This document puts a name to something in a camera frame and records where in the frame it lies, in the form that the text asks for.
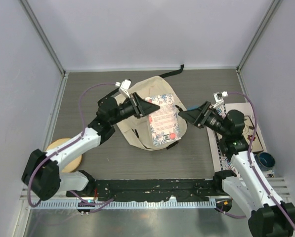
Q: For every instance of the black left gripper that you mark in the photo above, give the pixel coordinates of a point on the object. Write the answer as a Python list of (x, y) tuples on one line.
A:
[(141, 107)]

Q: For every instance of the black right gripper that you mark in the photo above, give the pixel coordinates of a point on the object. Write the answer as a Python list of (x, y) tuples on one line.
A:
[(198, 116)]

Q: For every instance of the cream canvas backpack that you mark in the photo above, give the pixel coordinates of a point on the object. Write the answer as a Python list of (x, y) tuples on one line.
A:
[(136, 131)]

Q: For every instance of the floral pink paperback book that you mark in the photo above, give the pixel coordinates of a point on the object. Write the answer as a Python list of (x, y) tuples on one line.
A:
[(163, 123)]

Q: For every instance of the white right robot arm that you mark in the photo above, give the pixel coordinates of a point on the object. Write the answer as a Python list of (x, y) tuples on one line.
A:
[(268, 215)]

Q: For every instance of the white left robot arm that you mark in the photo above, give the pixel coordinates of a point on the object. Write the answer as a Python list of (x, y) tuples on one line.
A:
[(44, 174)]

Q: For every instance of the small blue notebook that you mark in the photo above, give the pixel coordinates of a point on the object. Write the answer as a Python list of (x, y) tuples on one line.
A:
[(192, 108)]

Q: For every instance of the patterned white placemat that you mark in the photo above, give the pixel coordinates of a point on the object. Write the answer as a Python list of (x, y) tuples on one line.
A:
[(220, 161)]

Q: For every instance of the square floral ceramic plate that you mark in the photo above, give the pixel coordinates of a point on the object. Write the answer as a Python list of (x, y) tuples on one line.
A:
[(257, 146)]

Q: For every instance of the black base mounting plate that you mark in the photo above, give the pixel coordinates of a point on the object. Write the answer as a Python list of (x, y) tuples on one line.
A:
[(154, 190)]

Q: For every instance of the blue ceramic mug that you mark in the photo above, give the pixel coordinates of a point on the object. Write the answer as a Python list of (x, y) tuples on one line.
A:
[(265, 161)]

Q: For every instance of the round wooden painted plate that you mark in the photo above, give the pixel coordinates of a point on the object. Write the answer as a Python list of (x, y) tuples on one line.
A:
[(71, 165)]

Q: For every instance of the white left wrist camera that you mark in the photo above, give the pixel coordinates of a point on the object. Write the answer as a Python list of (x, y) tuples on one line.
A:
[(123, 87)]

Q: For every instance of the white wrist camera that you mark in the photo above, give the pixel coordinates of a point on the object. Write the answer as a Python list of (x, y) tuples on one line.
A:
[(219, 98), (123, 87)]

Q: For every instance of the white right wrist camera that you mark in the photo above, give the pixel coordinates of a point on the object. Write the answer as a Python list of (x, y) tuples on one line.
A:
[(219, 98)]

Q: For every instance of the white slotted cable duct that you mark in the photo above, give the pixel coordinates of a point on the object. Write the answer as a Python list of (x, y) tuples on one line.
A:
[(170, 204)]

